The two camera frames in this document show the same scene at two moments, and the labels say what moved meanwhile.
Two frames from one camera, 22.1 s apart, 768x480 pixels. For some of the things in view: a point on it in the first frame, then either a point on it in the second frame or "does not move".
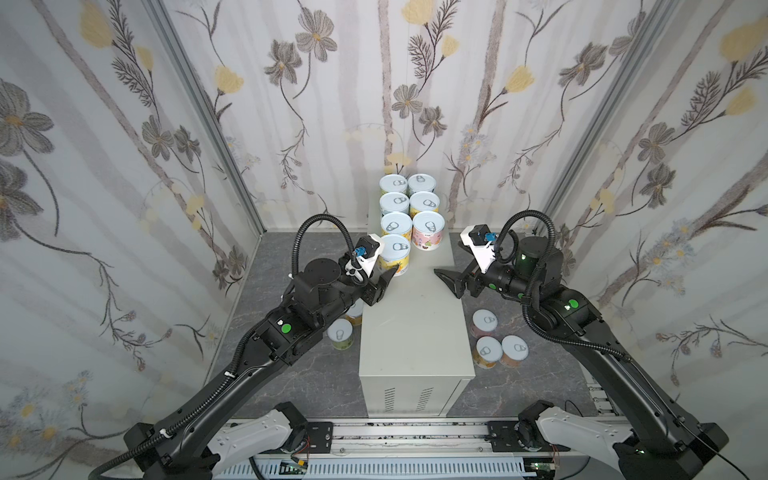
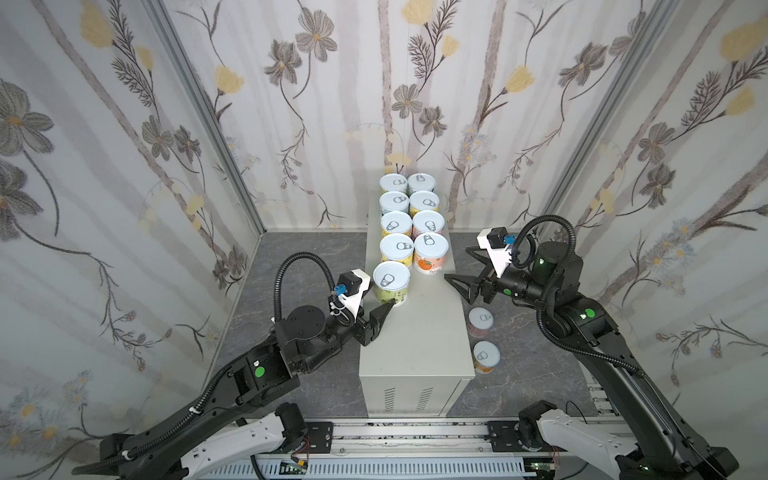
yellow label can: x=423 y=201 does not move
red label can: x=514 y=350 -> x=430 y=253
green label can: x=392 y=183 does not move
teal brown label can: x=421 y=183 does not move
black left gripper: x=371 y=292 -> x=370 y=330
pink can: x=428 y=229 does not move
